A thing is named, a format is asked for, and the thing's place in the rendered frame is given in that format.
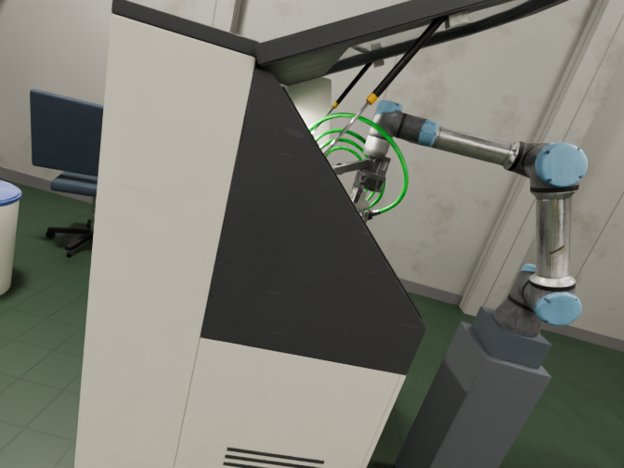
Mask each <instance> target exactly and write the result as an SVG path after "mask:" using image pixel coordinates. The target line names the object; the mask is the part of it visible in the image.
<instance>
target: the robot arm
mask: <svg viewBox="0 0 624 468"><path fill-rule="evenodd" d="M402 109H403V106H402V105H400V104H398V103H395V102H393V101H389V100H381V101H380V102H379V104H378V106H377V109H376V112H375V113H374V117H373V120H372V121H373V122H375V123H376V124H378V125H379V126H381V127H382V129H383V130H384V131H385V132H386V133H387V134H388V135H389V136H390V137H391V138H393V137H396V138H399V139H403V140H406V141H408V142H409V143H411V144H417V145H420V146H425V147H429V148H433V149H437V150H443V151H447V152H451V153H455V154H459V155H462V156H466V157H470V158H473V159H477V160H480V161H484V162H488V163H495V164H498V165H502V166H503V168H504V170H508V171H511V172H515V173H517V174H519V175H521V176H525V177H527V178H529V179H530V192H531V193H532V194H533V195H534V196H535V197H536V265H531V264H524V265H523V267H522V269H521V270H520V271H519V272H520V273H519V275H518V277H517V279H516V281H515V282H514V284H513V287H512V289H511V290H510V292H509V294H508V296H507V298H506V299H505V300H504V301H503V302H502V303H501V304H500V305H499V306H498V307H497V308H496V309H495V310H494V312H493V314H492V316H493V318H494V319H495V320H497V321H498V322H499V324H501V325H502V326H503V327H505V328H507V329H508V330H510V331H512V332H516V333H518V334H520V335H523V336H526V337H532V338H534V337H537V336H538V334H539V332H540V322H541V321H543V322H545V323H546V324H549V325H553V326H564V325H567V324H570V323H571V322H572V321H574V320H576V319H577V318H578V317H579V315H580V314H581V310H582V305H581V302H580V300H579V299H578V298H577V296H576V295H575V293H576V280H575V279H574V278H572V277H571V276H570V275H569V266H570V235H571V205H572V195H573V194H575V193H576V192H577V191H578V190H579V181H580V179H581V178H582V177H584V175H585V174H586V171H587V168H588V160H587V157H586V155H585V153H584V152H583V150H582V149H580V148H579V147H577V146H575V145H572V144H569V143H565V142H554V143H528V142H522V141H518V140H516V141H515V142H508V141H503V140H499V139H496V138H492V137H488V136H480V135H477V134H473V133H469V132H464V131H461V130H457V129H453V128H448V127H445V126H441V125H439V124H438V123H437V122H434V121H431V120H430V119H424V118H421V117H417V116H414V115H410V114H407V113H404V112H402ZM376 137H377V138H376ZM364 148H365V149H364V151H363V153H364V154H366V155H369V158H368V159H362V160H357V161H353V162H346V163H337V164H335V165H334V166H333V167H332V169H333V170H334V172H335V174H337V175H342V174H343V173H347V172H352V171H356V170H357V173H356V176H355V180H354V184H353V187H352V191H351V196H350V198H351V200H352V202H353V203H354V204H355V206H356V207H357V208H369V207H370V202H369V201H368V200H367V199H366V195H367V192H366V190H364V189H367V190H369V191H373V192H374V191H375V192H379V193H382V190H383V187H384V182H385V179H386V177H385V175H386V172H387V169H388V166H389V163H390V161H391V158H389V157H386V156H385V154H387V153H388V151H389V148H390V143H389V142H388V141H387V140H386V139H385V138H384V136H382V135H381V134H380V133H379V132H378V131H377V130H375V129H374V128H373V127H370V131H369V135H368V137H367V141H366V144H365V147H364ZM374 159H375V162H374V161H373V160H374Z"/></svg>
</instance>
